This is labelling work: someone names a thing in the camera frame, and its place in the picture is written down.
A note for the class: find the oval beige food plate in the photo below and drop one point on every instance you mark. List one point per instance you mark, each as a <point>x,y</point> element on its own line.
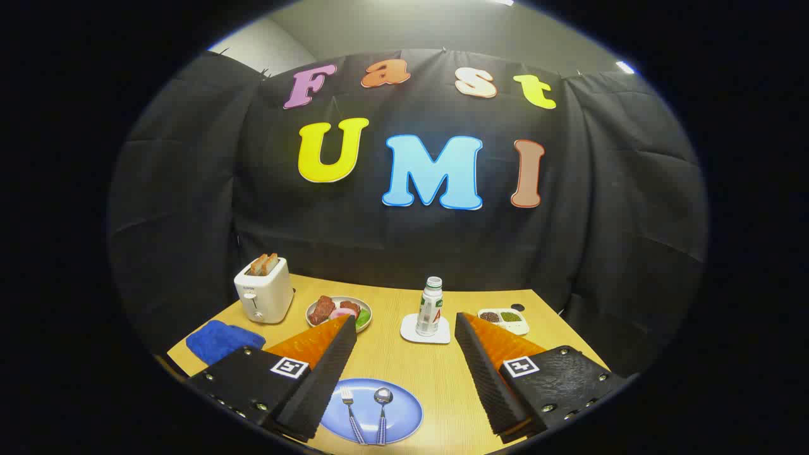
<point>341,298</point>

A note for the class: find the blue round plate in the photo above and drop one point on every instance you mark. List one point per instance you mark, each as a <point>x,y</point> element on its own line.
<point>404,411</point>

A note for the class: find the white toaster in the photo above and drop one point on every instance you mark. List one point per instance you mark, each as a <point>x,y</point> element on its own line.
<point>265,294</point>

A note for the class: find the white square coaster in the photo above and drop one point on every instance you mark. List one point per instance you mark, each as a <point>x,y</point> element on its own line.
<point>407,332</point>

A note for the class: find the pink ham slice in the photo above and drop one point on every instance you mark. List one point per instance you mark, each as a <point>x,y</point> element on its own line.
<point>341,314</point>

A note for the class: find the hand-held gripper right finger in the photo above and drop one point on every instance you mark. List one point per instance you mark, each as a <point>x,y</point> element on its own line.
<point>490,379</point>

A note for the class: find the green lettuce leaf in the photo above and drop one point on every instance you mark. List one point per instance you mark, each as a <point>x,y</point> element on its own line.
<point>363,319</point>

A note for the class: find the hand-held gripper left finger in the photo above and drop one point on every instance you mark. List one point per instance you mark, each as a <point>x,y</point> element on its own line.
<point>322,379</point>

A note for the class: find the blue folded cloth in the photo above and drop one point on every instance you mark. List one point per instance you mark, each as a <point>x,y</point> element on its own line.
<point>221,341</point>

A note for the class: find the small brown meat piece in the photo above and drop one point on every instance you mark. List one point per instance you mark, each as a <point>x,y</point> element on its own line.
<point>350,308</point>

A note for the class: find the large brown meat piece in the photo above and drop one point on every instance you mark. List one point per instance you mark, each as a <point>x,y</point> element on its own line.
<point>321,309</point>

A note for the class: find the white drink bottle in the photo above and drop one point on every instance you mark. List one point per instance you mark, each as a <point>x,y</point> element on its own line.
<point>430,313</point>

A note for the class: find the white divided bean dish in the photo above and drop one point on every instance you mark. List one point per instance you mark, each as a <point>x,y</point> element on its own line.
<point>519,325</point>

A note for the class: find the toast slice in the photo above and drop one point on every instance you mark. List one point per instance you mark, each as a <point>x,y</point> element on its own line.
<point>272,263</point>
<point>257,265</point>

